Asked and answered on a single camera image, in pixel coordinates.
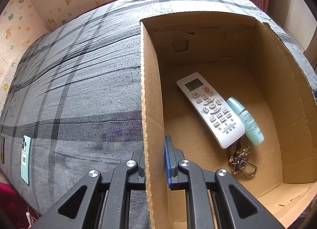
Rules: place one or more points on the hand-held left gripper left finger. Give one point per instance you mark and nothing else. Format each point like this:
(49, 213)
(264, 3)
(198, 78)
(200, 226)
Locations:
(138, 174)

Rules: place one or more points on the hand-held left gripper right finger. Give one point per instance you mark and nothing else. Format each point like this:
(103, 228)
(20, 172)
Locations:
(168, 164)

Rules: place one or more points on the white remote control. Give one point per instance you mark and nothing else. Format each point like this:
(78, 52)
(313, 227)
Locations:
(210, 110)

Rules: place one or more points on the teal cosmetic bottle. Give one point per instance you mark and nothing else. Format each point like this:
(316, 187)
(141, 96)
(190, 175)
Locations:
(247, 120)

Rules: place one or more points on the brown cardboard box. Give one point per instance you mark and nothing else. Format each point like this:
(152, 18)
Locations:
(203, 65)

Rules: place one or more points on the grey plaid bed sheet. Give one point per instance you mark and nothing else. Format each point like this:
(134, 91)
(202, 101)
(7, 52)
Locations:
(74, 82)

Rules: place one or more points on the teal smartphone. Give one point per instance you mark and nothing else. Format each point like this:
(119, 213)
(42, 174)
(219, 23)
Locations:
(26, 159)

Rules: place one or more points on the red cloth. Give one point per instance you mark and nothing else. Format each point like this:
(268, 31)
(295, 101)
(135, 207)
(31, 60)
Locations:
(12, 194)

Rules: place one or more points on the flat black device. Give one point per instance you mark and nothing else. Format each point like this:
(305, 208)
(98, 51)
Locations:
(2, 149)

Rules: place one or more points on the beige wardrobe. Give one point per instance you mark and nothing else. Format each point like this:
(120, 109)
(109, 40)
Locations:
(297, 20)

